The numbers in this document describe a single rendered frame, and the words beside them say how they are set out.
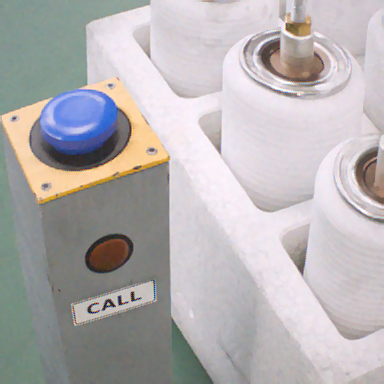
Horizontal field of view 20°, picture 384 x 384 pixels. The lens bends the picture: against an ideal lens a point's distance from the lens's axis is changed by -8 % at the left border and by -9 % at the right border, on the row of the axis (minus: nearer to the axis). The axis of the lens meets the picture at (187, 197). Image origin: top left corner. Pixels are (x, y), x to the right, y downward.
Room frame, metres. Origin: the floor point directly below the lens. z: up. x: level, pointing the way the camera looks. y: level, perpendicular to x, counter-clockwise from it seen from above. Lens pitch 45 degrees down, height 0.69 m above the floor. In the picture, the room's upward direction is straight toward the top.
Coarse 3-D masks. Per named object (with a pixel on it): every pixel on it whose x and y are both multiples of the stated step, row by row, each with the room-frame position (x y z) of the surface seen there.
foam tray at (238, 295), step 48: (96, 48) 0.67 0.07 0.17; (144, 48) 0.69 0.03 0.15; (144, 96) 0.60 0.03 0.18; (192, 144) 0.55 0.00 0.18; (192, 192) 0.52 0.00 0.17; (240, 192) 0.51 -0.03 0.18; (192, 240) 0.52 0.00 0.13; (240, 240) 0.47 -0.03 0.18; (288, 240) 0.48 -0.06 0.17; (192, 288) 0.52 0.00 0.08; (240, 288) 0.45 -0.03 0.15; (288, 288) 0.43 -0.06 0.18; (192, 336) 0.51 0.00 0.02; (240, 336) 0.45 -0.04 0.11; (288, 336) 0.40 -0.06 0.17; (336, 336) 0.39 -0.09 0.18
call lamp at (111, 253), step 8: (112, 240) 0.38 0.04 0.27; (120, 240) 0.38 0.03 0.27; (96, 248) 0.38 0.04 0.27; (104, 248) 0.38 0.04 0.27; (112, 248) 0.38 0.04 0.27; (120, 248) 0.38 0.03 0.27; (128, 248) 0.39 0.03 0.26; (96, 256) 0.38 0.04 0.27; (104, 256) 0.38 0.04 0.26; (112, 256) 0.38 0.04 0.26; (120, 256) 0.38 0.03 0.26; (96, 264) 0.38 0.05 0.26; (104, 264) 0.38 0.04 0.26; (112, 264) 0.38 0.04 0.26
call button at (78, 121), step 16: (64, 96) 0.43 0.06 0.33; (80, 96) 0.43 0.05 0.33; (96, 96) 0.43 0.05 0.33; (48, 112) 0.42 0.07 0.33; (64, 112) 0.41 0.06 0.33; (80, 112) 0.41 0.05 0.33; (96, 112) 0.41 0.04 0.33; (112, 112) 0.41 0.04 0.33; (48, 128) 0.40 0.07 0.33; (64, 128) 0.40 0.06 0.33; (80, 128) 0.40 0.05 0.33; (96, 128) 0.40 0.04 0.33; (112, 128) 0.41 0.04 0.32; (64, 144) 0.40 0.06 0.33; (80, 144) 0.40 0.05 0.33; (96, 144) 0.40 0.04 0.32
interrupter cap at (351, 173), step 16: (352, 144) 0.48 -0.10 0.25; (368, 144) 0.48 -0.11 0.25; (336, 160) 0.46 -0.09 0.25; (352, 160) 0.46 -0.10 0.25; (368, 160) 0.46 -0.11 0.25; (336, 176) 0.45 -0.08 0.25; (352, 176) 0.45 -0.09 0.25; (368, 176) 0.45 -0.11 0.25; (352, 192) 0.44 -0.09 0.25; (368, 192) 0.44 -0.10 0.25; (352, 208) 0.42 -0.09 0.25; (368, 208) 0.42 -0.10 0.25
